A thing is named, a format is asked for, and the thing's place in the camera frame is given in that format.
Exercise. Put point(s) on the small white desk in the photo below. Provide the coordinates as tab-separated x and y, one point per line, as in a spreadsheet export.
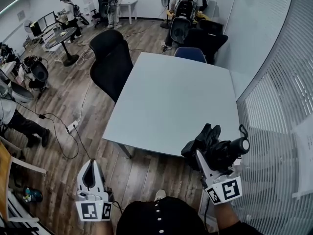
129	4

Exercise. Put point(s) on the white stool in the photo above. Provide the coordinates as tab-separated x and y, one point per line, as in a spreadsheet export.
52	45

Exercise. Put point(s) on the white table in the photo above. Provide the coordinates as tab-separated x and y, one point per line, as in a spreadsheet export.
171	94

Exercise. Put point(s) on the person's black shirt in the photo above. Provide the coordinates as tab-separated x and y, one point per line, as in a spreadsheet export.
159	219

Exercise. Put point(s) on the teal bag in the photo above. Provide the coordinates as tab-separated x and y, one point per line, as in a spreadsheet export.
34	195

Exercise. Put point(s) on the printed paper sheet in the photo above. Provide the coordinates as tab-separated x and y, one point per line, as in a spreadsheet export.
304	155

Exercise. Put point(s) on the wooden chair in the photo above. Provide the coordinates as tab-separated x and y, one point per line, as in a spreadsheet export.
7	170

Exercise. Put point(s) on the computer monitor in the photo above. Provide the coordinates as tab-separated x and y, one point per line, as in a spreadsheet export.
50	19
38	27

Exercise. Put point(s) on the round black table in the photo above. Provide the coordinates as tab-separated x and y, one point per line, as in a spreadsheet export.
61	33

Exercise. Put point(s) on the person's right shoe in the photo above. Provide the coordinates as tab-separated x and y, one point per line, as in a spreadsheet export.
160	195

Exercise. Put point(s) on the white window blinds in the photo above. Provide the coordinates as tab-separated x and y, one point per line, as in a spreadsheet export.
281	82

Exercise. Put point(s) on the grey shell office chair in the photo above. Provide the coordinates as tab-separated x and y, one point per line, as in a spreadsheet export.
179	29

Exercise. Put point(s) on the black mesh office chair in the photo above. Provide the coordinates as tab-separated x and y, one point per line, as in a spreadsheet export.
110	62

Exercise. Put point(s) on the blue plastic chair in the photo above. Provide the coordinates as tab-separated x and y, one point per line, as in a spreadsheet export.
189	54

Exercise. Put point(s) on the white water dispenser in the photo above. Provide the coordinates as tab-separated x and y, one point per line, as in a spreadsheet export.
89	4

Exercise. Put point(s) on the black umbrella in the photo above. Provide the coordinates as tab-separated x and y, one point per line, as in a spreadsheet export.
220	150

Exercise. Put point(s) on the white power strip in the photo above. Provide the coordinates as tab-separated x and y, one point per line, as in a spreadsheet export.
72	126

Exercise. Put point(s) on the person's left forearm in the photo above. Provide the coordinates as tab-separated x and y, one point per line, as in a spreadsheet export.
104	227

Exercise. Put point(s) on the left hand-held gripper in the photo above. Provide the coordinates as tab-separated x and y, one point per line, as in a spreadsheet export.
91	210

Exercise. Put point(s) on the person's right forearm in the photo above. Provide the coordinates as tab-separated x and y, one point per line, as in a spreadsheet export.
226	214

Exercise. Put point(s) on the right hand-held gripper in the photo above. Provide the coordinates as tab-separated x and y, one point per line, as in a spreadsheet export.
228	190

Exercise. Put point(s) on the round yellow table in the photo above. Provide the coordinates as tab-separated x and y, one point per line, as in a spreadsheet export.
203	16

